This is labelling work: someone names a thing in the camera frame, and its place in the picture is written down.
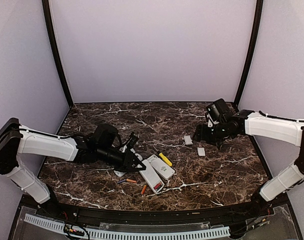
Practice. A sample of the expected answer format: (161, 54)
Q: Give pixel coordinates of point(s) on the white battery cover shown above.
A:
(188, 140)

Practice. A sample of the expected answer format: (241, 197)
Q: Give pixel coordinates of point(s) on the grey remote control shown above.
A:
(122, 172)

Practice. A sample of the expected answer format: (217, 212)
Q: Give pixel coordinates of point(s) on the right black frame post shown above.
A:
(250, 52)

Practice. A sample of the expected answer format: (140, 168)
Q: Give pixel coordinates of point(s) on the black frame post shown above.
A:
(55, 52)
(250, 52)

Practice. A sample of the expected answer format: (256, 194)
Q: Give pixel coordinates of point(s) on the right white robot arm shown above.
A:
(223, 123)

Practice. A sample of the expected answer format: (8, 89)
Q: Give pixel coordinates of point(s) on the white remote with battery bay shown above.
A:
(164, 170)

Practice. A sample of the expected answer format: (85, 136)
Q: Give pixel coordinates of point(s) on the white remote sliding cover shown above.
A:
(201, 151)

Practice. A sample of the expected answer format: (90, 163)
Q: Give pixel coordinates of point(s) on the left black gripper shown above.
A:
(129, 157)

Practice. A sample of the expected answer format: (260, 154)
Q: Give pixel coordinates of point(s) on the black front rail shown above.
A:
(225, 215)

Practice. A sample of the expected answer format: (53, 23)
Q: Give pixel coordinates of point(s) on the yellow handled screwdriver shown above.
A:
(163, 157)

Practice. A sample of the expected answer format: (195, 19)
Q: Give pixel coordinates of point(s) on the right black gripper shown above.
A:
(201, 134)

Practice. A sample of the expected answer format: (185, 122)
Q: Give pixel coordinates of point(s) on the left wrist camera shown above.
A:
(130, 143)

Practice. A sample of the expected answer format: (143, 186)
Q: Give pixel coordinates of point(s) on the white remote control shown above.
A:
(151, 177)

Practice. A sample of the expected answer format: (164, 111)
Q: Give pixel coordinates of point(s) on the orange AA battery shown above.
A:
(131, 180)
(144, 189)

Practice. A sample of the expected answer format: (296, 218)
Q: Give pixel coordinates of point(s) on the left black frame post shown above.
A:
(55, 52)

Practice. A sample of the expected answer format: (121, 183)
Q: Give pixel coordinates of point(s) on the white slotted cable duct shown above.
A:
(90, 233)

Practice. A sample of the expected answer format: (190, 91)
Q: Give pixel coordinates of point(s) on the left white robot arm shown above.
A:
(16, 139)

